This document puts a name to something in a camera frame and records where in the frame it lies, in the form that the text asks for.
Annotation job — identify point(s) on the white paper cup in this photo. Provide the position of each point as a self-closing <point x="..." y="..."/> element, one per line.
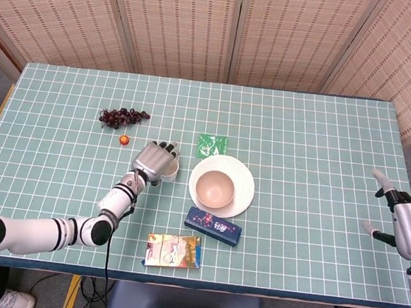
<point x="172" y="174"/>

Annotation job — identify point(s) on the green sachet packet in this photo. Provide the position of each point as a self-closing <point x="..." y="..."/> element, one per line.
<point x="210" y="145"/>

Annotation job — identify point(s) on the dark blue long box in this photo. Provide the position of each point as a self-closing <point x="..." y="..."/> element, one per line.
<point x="215" y="227"/>

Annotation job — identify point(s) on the bamboo folding screen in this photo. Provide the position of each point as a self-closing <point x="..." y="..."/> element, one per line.
<point x="187" y="22"/>

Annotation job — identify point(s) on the green checked tablecloth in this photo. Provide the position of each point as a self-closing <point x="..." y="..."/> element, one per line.
<point x="295" y="209"/>

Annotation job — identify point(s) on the dark red grape bunch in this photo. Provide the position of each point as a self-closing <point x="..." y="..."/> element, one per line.
<point x="120" y="116"/>

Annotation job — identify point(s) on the white paper plate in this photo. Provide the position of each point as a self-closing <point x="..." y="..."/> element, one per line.
<point x="247" y="192"/>

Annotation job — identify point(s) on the white shoe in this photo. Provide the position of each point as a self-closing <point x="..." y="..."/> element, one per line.
<point x="18" y="301"/>

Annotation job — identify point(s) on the beige bowl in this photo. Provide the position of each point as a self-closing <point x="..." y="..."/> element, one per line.
<point x="214" y="188"/>

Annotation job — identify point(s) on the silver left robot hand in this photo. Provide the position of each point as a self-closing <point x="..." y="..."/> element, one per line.
<point x="151" y="159"/>

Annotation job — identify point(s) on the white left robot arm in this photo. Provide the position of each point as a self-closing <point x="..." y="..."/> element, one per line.
<point x="33" y="231"/>

